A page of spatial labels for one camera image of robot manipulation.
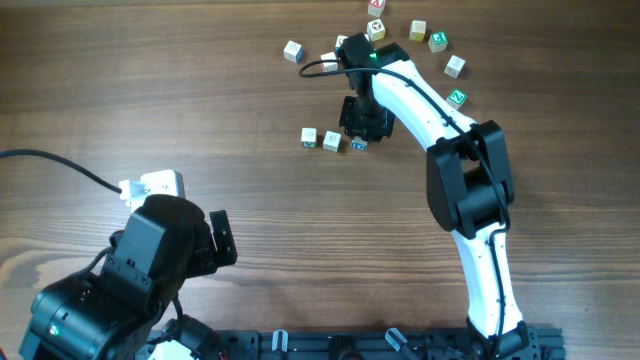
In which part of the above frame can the wooden block red picture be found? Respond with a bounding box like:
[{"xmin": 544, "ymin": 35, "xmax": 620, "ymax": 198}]
[{"xmin": 351, "ymin": 136, "xmax": 368, "ymax": 151}]

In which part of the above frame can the wooden block number nine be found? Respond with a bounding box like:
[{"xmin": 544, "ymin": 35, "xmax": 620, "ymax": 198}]
[{"xmin": 323, "ymin": 131, "xmax": 341, "ymax": 152}]

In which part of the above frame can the wooden block number six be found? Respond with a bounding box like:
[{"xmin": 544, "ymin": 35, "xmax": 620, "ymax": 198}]
[{"xmin": 301, "ymin": 128, "xmax": 317, "ymax": 148}]

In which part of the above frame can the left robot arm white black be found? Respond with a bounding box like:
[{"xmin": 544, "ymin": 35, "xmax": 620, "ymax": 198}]
[{"xmin": 19, "ymin": 195, "xmax": 238, "ymax": 360}]

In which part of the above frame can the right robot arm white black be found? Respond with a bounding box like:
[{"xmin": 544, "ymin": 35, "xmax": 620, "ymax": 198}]
[{"xmin": 337, "ymin": 33, "xmax": 522, "ymax": 341}]

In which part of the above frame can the wooden block number eight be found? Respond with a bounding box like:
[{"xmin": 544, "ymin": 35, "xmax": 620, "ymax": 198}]
[{"xmin": 320, "ymin": 52, "xmax": 339, "ymax": 72}]

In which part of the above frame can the blue sided wooden block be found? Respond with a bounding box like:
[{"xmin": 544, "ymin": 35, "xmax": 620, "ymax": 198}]
[{"xmin": 335, "ymin": 35, "xmax": 347, "ymax": 50}]

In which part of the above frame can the yellow wooden block with animal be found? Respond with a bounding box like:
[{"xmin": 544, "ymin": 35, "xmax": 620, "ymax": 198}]
[{"xmin": 367, "ymin": 19, "xmax": 386, "ymax": 42}]

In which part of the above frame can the blue edged wooden block left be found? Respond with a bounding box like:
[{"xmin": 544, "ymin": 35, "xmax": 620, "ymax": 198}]
[{"xmin": 283, "ymin": 40, "xmax": 304, "ymax": 63}]

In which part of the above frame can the green Z wooden block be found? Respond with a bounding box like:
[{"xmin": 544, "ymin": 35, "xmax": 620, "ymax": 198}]
[{"xmin": 446, "ymin": 88, "xmax": 468, "ymax": 110}]

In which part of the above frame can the yellow plain wooden block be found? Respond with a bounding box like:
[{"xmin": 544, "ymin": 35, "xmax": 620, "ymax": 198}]
[{"xmin": 409, "ymin": 20, "xmax": 427, "ymax": 42}]

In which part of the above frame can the green letter wooden block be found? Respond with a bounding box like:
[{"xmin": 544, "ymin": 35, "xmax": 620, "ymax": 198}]
[{"xmin": 428, "ymin": 31, "xmax": 448, "ymax": 53}]

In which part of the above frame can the red X wooden block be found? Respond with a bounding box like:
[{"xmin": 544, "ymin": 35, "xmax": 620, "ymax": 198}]
[{"xmin": 368, "ymin": 0, "xmax": 386, "ymax": 18}]

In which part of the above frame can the white wooden block far right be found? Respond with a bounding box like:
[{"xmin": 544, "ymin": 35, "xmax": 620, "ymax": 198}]
[{"xmin": 444, "ymin": 55, "xmax": 465, "ymax": 78}]

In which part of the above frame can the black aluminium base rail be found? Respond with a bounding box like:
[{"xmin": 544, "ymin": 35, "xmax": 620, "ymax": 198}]
[{"xmin": 119, "ymin": 327, "xmax": 566, "ymax": 360}]

